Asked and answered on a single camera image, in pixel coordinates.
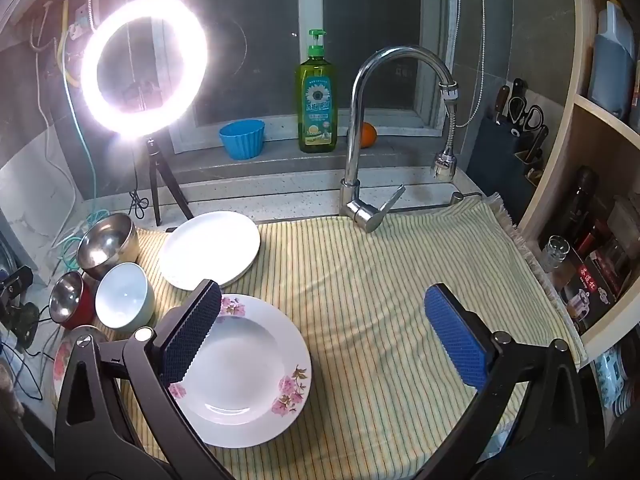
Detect dark green holder stand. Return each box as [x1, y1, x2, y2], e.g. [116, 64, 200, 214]
[0, 266, 42, 348]

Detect small clear glass cup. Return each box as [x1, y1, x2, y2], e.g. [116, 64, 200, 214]
[542, 235, 571, 271]

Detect yellow hose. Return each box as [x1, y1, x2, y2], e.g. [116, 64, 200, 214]
[59, 0, 81, 86]

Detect light blue ceramic bowl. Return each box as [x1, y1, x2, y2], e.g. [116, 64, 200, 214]
[95, 262, 156, 332]

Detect black knife handle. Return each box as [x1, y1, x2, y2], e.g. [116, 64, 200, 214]
[509, 78, 528, 116]

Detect white ring light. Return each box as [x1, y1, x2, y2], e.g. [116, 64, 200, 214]
[80, 0, 208, 138]

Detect red printed box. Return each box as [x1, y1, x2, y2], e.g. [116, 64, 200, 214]
[560, 245, 631, 333]

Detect teal power cable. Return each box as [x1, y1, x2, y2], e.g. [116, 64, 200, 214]
[57, 35, 101, 266]

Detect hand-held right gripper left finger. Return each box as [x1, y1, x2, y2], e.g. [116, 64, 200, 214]
[52, 279, 223, 480]

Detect small red steel bowl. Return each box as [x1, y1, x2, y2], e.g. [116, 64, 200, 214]
[49, 271, 98, 330]

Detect chrome kitchen faucet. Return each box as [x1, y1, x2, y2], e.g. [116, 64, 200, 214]
[339, 45, 455, 233]

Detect stack of patterned dishes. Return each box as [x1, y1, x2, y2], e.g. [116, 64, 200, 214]
[595, 340, 640, 416]

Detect dark knife block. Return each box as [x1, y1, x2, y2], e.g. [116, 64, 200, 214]
[467, 117, 538, 221]

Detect brown knife handle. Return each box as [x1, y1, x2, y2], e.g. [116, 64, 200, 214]
[495, 85, 511, 126]

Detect large stainless steel bowl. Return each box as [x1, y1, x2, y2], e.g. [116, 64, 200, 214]
[76, 212, 140, 281]

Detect plain white plate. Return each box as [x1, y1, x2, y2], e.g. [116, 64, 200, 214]
[158, 211, 262, 292]

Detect metal bead chain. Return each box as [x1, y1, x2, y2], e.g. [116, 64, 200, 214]
[462, 0, 488, 128]

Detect blue fluted silicone cup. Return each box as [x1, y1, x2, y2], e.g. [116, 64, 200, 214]
[218, 119, 266, 161]

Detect dark glass bottle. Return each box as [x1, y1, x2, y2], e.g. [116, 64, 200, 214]
[552, 165, 598, 256]

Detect white floral plate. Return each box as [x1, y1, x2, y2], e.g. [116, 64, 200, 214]
[167, 294, 313, 448]

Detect flexible chrome faucet sprayer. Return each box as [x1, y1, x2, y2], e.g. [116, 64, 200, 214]
[431, 80, 458, 181]

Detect yellow striped towel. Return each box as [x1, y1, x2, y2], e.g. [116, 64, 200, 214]
[92, 194, 588, 480]

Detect black mini tripod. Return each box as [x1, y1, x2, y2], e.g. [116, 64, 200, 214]
[145, 135, 193, 227]

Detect white power cable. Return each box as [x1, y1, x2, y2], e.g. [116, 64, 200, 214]
[30, 5, 76, 261]

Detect beige wooden shelf unit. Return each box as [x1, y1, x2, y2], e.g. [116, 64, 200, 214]
[517, 0, 640, 366]

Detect black ring light cable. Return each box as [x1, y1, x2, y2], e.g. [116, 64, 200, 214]
[127, 135, 151, 218]

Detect black handled scissors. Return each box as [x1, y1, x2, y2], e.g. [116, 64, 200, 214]
[510, 104, 545, 138]

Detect green dish soap bottle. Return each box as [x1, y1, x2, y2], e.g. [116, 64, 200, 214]
[294, 29, 340, 155]

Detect pink floral plate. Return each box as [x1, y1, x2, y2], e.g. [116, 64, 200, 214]
[52, 325, 108, 411]

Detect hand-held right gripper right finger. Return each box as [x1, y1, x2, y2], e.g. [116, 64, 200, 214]
[424, 282, 593, 480]

